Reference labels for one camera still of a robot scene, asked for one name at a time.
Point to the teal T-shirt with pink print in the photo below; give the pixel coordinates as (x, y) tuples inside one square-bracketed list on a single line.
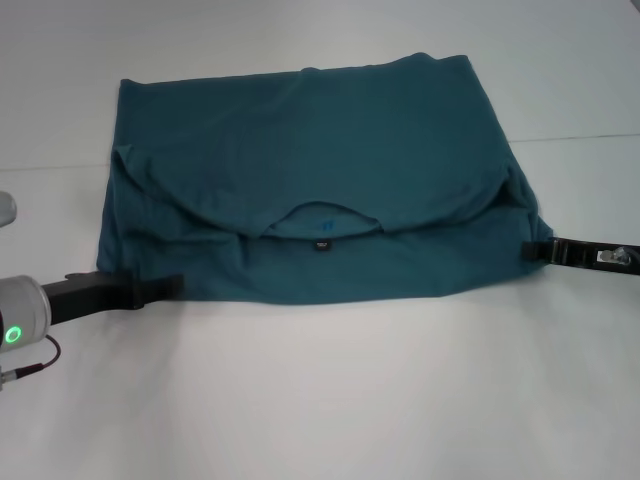
[(310, 175)]

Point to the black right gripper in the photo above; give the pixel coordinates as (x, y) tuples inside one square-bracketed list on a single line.
[(590, 256)]

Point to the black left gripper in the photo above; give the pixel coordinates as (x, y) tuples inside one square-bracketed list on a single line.
[(85, 297)]

